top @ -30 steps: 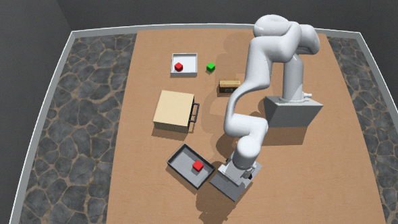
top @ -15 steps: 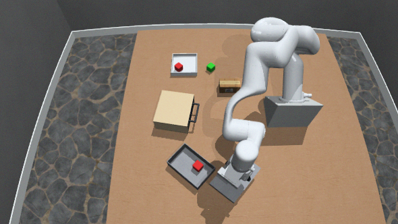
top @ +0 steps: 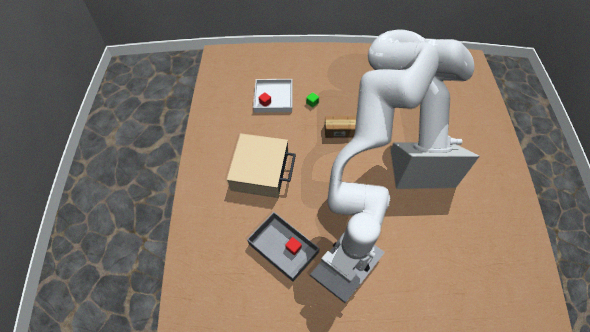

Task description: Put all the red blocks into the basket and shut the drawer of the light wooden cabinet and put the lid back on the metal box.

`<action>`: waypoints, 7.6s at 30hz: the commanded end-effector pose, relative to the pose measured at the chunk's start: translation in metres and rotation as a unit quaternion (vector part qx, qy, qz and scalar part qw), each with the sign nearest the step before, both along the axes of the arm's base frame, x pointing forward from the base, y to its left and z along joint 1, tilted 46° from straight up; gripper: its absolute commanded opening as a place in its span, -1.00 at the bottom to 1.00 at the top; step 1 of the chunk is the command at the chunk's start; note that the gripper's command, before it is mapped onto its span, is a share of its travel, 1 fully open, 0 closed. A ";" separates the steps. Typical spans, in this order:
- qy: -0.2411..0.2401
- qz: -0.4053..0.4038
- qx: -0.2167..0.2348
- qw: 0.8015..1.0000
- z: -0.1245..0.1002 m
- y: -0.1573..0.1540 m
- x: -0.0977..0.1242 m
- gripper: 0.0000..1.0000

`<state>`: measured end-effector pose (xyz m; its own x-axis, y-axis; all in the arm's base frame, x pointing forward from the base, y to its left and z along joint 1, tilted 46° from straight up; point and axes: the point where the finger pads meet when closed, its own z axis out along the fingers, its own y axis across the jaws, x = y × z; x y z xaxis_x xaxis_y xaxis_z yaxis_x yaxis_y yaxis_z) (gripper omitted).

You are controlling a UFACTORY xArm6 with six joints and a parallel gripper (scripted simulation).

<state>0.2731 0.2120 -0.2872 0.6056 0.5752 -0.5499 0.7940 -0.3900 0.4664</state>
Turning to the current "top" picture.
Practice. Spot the brown cardboard box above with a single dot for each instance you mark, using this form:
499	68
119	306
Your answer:
339	126

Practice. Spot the green block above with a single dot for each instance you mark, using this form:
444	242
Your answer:
312	99

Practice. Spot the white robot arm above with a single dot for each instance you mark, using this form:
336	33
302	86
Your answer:
380	92

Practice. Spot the red block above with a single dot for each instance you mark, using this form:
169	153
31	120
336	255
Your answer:
293	246
265	99

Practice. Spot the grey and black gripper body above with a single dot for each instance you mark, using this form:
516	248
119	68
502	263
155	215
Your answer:
362	264

